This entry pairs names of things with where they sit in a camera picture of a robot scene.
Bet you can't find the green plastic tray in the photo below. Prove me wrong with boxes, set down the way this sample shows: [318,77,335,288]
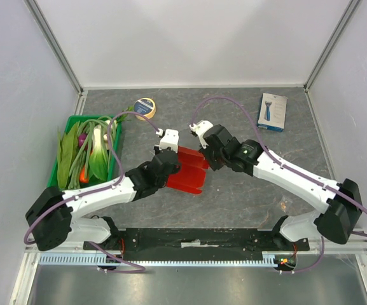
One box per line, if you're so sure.
[46,114,124,191]

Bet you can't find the green long beans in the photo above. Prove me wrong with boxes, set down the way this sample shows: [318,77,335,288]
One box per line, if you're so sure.
[67,116,120,191]

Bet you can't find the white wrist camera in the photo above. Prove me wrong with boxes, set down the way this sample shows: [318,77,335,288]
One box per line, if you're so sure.
[155,128,179,153]
[189,120,213,149]

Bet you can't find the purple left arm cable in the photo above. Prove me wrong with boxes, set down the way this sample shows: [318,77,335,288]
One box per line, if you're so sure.
[24,111,163,274]

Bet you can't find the slotted cable duct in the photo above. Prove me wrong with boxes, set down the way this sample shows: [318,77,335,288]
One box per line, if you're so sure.
[39,252,281,267]

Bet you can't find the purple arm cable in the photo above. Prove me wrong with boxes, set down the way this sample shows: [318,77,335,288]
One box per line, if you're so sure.
[191,96,367,275]
[24,111,163,274]

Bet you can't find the purple onion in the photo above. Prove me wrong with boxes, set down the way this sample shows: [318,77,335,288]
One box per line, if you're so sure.
[78,133,87,147]

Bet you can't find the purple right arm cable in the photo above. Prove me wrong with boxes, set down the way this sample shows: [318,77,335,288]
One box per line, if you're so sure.
[191,96,367,275]

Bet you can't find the green leafy vegetables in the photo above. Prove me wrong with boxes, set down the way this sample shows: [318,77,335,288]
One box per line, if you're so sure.
[57,122,80,190]

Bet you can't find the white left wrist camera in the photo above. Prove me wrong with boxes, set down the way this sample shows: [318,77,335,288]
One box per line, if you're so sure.
[155,128,179,153]

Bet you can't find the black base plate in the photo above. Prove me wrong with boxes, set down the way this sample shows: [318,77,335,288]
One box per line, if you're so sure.
[99,228,310,262]

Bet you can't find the red paper box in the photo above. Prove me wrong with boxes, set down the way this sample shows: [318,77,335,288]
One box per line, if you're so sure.
[166,146,209,195]

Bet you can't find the masking tape roll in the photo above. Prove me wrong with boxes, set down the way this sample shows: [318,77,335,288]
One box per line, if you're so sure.
[134,97,156,120]

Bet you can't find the razor package box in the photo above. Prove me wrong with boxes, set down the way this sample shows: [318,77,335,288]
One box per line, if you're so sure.
[257,93,287,132]

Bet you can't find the bok choy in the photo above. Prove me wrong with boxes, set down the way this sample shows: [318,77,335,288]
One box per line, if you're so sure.
[88,125,109,181]

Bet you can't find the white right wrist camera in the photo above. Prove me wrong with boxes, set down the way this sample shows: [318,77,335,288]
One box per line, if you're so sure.
[189,120,213,149]

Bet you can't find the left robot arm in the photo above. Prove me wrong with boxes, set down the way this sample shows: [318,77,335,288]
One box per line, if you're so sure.
[24,147,181,251]

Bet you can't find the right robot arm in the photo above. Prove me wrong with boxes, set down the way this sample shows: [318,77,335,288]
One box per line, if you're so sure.
[190,121,362,250]

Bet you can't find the orange carrot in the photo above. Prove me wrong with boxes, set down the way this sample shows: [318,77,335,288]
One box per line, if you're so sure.
[79,165,90,184]

